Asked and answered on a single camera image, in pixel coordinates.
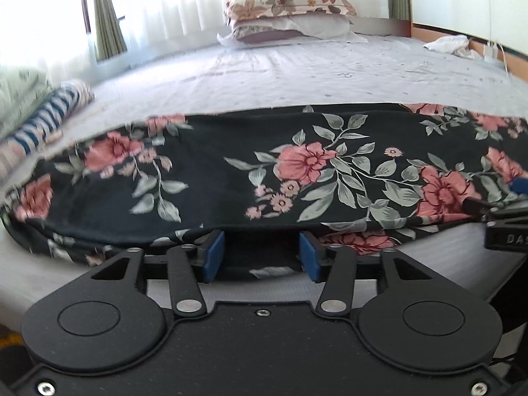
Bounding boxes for blue striped folded blanket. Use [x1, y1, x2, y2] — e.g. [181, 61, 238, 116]
[1, 79, 95, 184]

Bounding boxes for left green curtain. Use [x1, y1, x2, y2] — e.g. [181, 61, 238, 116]
[93, 0, 127, 63]

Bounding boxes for white bottom pillow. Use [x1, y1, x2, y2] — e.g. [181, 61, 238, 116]
[216, 13, 368, 48]

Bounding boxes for black floral pants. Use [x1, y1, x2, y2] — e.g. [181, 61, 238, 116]
[1, 103, 527, 266]

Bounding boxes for floral top pillow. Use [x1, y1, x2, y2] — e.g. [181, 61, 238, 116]
[223, 0, 356, 24]

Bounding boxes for white charger block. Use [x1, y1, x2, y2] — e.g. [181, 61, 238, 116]
[483, 43, 501, 64]

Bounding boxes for white charging cable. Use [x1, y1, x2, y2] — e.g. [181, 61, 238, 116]
[486, 0, 516, 80]

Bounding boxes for white crumpled cloth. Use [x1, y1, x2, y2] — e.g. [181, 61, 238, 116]
[423, 35, 481, 60]

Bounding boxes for white sheer curtain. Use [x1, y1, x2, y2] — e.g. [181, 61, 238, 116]
[1, 0, 391, 82]

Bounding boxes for green folded quilt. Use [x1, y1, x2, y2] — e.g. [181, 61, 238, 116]
[1, 67, 54, 139]

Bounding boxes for wooden bed frame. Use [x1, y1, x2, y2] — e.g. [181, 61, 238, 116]
[351, 17, 527, 81]

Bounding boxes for grey patterned bed sheet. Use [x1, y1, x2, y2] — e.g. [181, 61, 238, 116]
[1, 36, 527, 330]

